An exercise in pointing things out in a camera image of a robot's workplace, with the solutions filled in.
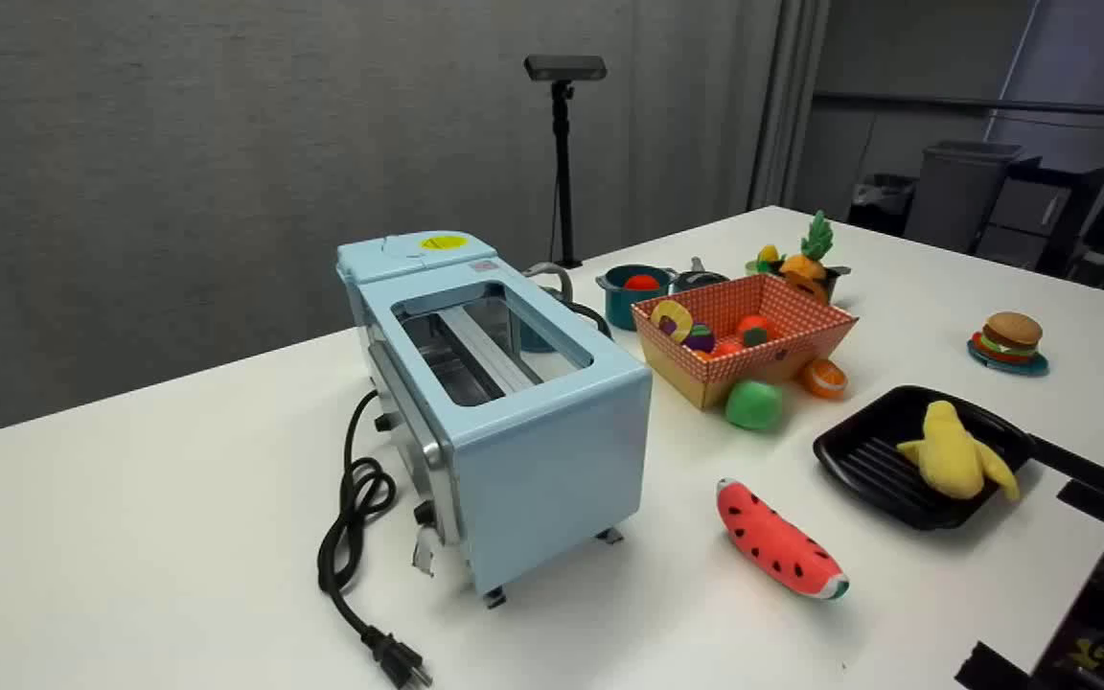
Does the black camera on stand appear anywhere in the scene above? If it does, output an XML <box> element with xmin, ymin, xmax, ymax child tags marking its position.
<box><xmin>522</xmin><ymin>49</ymin><xmax>611</xmax><ymax>274</ymax></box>

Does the dark cabinet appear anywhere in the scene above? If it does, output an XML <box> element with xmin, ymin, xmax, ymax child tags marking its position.
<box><xmin>976</xmin><ymin>156</ymin><xmax>1104</xmax><ymax>277</ymax></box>

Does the teal toy pot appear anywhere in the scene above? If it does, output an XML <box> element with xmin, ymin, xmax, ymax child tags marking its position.
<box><xmin>593</xmin><ymin>262</ymin><xmax>681</xmax><ymax>332</ymax></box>

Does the plush watermelon slice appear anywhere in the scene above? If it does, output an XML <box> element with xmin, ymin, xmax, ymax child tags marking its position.
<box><xmin>713</xmin><ymin>475</ymin><xmax>856</xmax><ymax>604</ymax></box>

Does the small blue toy plate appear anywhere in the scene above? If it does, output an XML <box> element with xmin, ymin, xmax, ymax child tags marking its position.
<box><xmin>965</xmin><ymin>332</ymin><xmax>1056</xmax><ymax>381</ymax></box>

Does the light blue toaster oven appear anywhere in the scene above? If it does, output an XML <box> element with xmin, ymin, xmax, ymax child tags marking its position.
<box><xmin>335</xmin><ymin>228</ymin><xmax>654</xmax><ymax>615</ymax></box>

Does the black toy saucepan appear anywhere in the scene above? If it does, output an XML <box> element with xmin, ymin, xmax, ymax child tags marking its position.
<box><xmin>817</xmin><ymin>262</ymin><xmax>858</xmax><ymax>311</ymax></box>

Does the yellow green red toy stack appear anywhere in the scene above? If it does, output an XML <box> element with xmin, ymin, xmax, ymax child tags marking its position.
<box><xmin>744</xmin><ymin>242</ymin><xmax>791</xmax><ymax>280</ymax></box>

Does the green toy pear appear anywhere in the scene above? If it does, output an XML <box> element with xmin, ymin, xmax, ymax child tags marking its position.
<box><xmin>720</xmin><ymin>376</ymin><xmax>791</xmax><ymax>437</ymax></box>

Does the small orange toy fruit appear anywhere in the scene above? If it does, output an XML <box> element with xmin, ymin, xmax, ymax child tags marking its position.
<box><xmin>731</xmin><ymin>311</ymin><xmax>783</xmax><ymax>344</ymax></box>

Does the orange checkered cardboard basket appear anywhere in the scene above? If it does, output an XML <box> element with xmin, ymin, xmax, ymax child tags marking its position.
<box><xmin>630</xmin><ymin>274</ymin><xmax>863</xmax><ymax>415</ymax></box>

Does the plush toy pineapple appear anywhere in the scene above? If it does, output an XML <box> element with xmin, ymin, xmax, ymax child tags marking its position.
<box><xmin>780</xmin><ymin>211</ymin><xmax>851</xmax><ymax>308</ymax></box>

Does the grey curtain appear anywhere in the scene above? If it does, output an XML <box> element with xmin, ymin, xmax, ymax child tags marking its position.
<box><xmin>744</xmin><ymin>0</ymin><xmax>835</xmax><ymax>216</ymax></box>

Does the grey trash bin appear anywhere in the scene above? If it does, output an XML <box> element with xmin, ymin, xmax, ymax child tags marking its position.
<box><xmin>905</xmin><ymin>137</ymin><xmax>1028</xmax><ymax>253</ymax></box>

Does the toy orange half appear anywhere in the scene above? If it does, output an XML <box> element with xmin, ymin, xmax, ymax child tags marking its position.
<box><xmin>794</xmin><ymin>358</ymin><xmax>851</xmax><ymax>401</ymax></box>

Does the plush peeled banana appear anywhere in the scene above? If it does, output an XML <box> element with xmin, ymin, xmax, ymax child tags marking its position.
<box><xmin>893</xmin><ymin>397</ymin><xmax>1022</xmax><ymax>506</ymax></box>

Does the black grill tray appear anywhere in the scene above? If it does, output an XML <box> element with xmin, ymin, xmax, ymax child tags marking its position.
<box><xmin>808</xmin><ymin>383</ymin><xmax>1040</xmax><ymax>534</ymax></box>

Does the toy hamburger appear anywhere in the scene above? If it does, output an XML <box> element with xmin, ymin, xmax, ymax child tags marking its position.
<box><xmin>969</xmin><ymin>311</ymin><xmax>1048</xmax><ymax>369</ymax></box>

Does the toy peach half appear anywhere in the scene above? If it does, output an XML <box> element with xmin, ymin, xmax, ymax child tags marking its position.
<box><xmin>649</xmin><ymin>295</ymin><xmax>699</xmax><ymax>344</ymax></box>

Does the small dark teal toy cookware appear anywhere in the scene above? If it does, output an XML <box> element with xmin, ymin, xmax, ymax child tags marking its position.
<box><xmin>674</xmin><ymin>253</ymin><xmax>731</xmax><ymax>295</ymax></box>

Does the black toaster power cord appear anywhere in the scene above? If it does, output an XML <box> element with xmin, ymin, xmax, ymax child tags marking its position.
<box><xmin>316</xmin><ymin>389</ymin><xmax>437</xmax><ymax>690</ymax></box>

